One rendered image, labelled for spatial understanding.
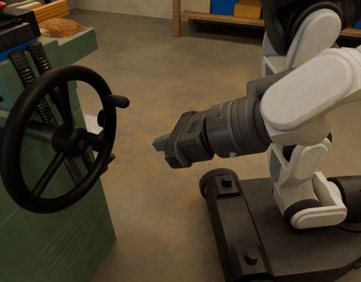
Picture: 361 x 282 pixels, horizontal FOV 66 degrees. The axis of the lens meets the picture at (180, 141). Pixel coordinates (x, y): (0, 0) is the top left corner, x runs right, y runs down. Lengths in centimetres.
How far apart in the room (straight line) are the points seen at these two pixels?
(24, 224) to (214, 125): 60
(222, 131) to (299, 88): 12
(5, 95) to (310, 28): 59
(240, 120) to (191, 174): 121
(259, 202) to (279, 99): 96
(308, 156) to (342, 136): 127
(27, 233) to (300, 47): 80
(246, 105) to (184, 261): 98
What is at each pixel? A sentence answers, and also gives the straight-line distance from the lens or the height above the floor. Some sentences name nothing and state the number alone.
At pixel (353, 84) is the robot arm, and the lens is 37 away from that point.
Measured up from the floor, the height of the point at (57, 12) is 92.
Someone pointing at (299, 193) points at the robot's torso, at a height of 39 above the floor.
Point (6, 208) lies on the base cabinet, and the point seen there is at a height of 61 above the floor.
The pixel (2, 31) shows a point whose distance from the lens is 58.
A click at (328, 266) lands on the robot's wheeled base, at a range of 122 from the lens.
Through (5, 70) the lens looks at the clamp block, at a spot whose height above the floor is 95.
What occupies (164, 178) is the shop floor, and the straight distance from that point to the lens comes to 158.
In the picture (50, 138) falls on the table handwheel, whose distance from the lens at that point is 59.
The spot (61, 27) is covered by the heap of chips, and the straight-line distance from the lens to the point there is 84.
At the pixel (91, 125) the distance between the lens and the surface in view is 95.
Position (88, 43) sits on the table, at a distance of 86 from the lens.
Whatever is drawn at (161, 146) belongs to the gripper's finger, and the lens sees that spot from 52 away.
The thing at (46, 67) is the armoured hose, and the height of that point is 93.
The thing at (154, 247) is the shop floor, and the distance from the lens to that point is 133.
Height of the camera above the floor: 116
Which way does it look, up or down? 40 degrees down
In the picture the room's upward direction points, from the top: straight up
